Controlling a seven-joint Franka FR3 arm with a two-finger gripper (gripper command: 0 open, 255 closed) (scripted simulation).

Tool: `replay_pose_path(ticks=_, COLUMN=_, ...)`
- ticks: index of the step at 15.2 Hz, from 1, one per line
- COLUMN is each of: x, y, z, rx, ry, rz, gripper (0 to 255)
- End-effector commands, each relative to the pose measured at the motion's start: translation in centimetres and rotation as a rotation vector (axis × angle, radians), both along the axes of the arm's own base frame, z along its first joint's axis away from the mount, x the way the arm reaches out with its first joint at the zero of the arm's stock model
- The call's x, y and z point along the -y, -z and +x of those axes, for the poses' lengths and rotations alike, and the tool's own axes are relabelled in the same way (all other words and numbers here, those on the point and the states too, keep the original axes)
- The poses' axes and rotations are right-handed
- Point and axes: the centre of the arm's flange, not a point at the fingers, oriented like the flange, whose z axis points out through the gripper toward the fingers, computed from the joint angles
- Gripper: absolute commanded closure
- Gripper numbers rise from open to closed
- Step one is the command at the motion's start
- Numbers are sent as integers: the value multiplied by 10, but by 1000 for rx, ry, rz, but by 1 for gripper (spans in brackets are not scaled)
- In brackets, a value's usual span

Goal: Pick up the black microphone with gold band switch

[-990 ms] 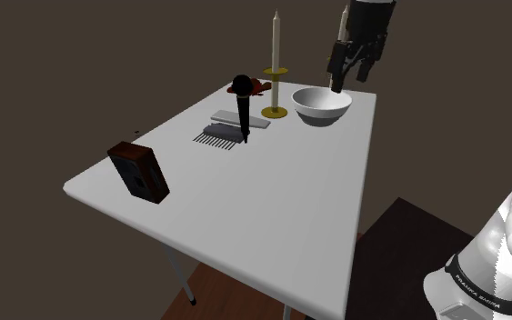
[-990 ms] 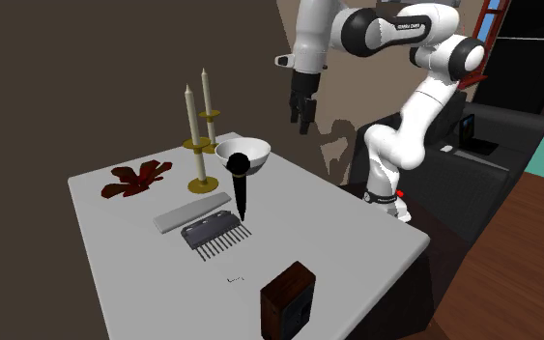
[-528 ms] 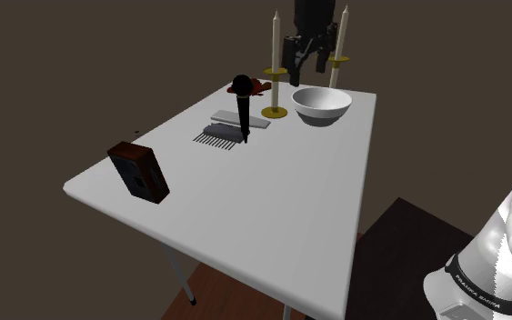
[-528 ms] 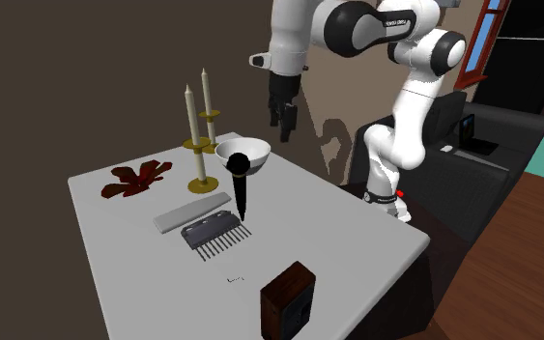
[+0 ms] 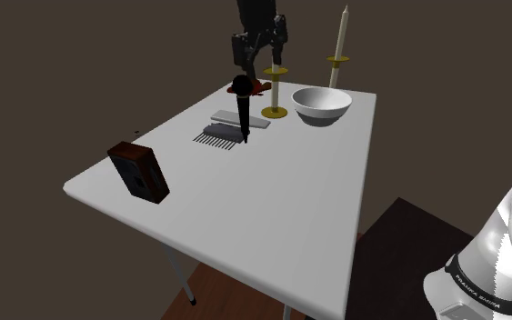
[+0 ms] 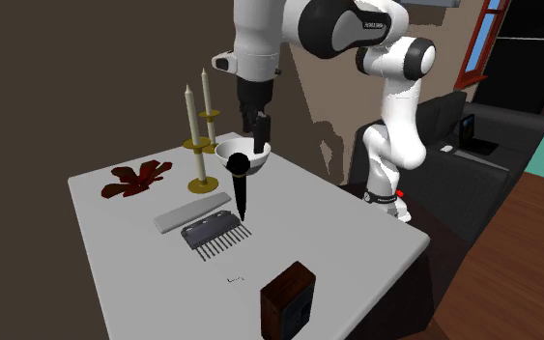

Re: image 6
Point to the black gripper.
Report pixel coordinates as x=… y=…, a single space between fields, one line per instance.
x=254 y=94

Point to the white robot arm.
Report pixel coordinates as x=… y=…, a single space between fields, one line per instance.
x=396 y=108

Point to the white bowl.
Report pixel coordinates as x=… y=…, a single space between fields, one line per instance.
x=255 y=162

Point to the short candle in gold holder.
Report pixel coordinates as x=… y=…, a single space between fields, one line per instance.
x=209 y=120

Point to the black microphone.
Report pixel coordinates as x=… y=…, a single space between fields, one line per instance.
x=240 y=188

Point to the tall candle in gold holder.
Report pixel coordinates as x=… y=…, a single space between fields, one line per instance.
x=199 y=160

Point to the grey flat bar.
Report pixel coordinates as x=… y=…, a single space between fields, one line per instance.
x=189 y=213

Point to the grey comb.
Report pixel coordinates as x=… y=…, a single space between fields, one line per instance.
x=205 y=229

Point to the dark red leaf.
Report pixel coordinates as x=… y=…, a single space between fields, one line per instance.
x=135 y=180

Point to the brown wooden speaker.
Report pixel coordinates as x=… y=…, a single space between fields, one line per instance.
x=283 y=294

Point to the black sofa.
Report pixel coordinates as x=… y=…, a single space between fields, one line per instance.
x=460 y=188

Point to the red framed window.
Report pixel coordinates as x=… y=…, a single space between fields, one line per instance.
x=481 y=45

